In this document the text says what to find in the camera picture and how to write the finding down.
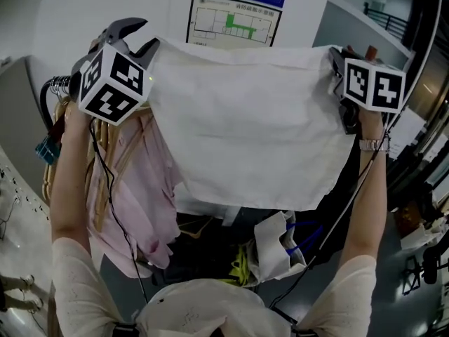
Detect single wooden hanger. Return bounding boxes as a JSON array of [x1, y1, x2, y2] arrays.
[[176, 215, 215, 241]]

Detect white bag with blue handles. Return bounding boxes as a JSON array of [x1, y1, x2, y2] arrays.
[[253, 210, 324, 283]]

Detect white cloth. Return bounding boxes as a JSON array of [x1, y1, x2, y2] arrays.
[[148, 36, 356, 212]]

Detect silver wristwatch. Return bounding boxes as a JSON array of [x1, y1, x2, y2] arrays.
[[358, 136, 391, 154]]

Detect white paper sheets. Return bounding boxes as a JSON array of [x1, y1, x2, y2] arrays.
[[387, 106, 428, 161]]

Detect black clothes rack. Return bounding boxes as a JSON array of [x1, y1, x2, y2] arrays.
[[39, 77, 73, 133]]

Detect person's cream top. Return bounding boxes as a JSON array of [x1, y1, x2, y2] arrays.
[[51, 236, 378, 337]]

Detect black metal railing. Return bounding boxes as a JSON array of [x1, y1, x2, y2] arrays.
[[362, 1, 410, 44]]

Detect black tripod stand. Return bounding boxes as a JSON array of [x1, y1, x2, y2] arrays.
[[401, 239, 449, 296]]

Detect cardboard box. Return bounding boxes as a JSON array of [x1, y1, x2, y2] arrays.
[[394, 201, 449, 251]]

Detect pink shirt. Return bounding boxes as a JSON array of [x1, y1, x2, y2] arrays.
[[85, 110, 184, 279]]

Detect evacuation plan wall poster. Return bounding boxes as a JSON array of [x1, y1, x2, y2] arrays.
[[185, 0, 283, 48]]

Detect row of wooden hangers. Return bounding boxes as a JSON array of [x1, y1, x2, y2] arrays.
[[41, 99, 155, 233]]

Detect yellow fabric item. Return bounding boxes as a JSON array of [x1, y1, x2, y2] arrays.
[[229, 244, 260, 288]]

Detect person's right forearm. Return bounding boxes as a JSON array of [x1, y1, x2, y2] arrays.
[[341, 107, 389, 270]]

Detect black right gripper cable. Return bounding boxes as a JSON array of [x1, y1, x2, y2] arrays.
[[268, 107, 405, 310]]

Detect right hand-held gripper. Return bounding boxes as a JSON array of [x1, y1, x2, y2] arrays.
[[328, 46, 408, 135]]

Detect person's left forearm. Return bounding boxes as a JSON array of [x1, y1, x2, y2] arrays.
[[50, 99, 103, 246]]

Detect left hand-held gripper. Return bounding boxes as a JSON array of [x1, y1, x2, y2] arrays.
[[69, 17, 161, 126]]

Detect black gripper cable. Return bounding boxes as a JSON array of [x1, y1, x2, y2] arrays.
[[268, 107, 405, 310], [88, 117, 149, 305]]

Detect blue clip hanger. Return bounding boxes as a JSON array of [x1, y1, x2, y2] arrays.
[[34, 134, 63, 165]]

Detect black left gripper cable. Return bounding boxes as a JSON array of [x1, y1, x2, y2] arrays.
[[88, 117, 149, 305]]

